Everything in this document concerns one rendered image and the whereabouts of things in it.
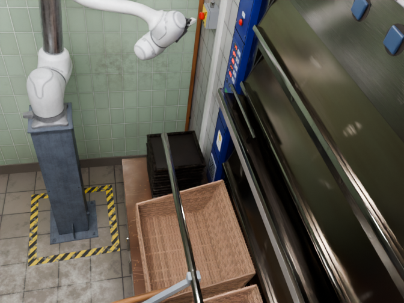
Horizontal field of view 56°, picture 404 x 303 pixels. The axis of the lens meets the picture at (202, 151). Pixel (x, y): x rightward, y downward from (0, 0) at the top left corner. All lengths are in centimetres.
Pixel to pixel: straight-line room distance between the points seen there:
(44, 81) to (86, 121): 96
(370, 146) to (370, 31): 27
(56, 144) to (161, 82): 91
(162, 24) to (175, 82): 110
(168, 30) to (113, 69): 101
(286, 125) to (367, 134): 43
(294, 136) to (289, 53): 28
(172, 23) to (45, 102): 76
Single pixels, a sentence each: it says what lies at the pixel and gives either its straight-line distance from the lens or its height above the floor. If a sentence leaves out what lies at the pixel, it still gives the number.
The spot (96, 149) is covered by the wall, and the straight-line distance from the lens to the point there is 310.
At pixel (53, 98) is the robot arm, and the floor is 117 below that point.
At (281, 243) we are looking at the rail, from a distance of 118.
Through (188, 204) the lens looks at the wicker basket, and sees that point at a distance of 216.
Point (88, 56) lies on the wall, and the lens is 257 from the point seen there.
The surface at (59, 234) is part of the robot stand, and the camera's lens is 287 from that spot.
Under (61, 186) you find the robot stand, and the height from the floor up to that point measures 53.
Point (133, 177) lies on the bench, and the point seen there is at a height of 58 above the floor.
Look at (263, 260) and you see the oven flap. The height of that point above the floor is 97.
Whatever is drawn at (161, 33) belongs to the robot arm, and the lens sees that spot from 169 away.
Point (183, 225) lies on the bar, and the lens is 147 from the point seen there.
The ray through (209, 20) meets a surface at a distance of 212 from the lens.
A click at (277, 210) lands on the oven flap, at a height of 141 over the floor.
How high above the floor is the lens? 240
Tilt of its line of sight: 45 degrees down
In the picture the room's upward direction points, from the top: 9 degrees clockwise
